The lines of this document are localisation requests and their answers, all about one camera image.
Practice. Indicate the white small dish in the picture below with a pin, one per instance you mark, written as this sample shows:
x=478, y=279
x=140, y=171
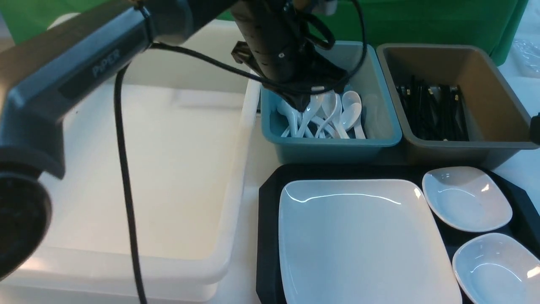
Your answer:
x=466, y=199
x=496, y=269

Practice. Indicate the large white square plate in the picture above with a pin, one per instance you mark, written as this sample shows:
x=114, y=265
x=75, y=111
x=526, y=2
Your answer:
x=364, y=241

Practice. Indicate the large white plastic bin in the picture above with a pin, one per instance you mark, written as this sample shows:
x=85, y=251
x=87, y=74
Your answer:
x=187, y=131

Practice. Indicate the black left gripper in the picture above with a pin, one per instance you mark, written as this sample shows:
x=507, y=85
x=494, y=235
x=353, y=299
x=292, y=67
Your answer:
x=280, y=45

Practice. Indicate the black serving tray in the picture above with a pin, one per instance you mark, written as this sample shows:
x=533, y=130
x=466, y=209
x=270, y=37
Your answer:
x=524, y=225

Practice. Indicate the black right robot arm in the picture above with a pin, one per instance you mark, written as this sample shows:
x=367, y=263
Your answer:
x=534, y=129

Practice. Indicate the black chopsticks bundle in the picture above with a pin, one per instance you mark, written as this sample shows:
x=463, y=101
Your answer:
x=434, y=112

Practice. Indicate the green backdrop cloth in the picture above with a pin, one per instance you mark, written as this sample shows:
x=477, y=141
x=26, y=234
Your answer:
x=490, y=25

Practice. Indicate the white spoons pile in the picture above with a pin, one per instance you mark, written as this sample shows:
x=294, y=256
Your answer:
x=328, y=115

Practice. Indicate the brown plastic chopstick bin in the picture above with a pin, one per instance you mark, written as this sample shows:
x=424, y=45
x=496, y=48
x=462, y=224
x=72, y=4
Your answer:
x=497, y=122

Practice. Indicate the teal plastic spoon bin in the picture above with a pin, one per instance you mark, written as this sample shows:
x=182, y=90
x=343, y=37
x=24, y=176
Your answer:
x=379, y=121

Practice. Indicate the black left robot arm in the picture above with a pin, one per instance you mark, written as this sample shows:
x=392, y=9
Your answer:
x=45, y=77

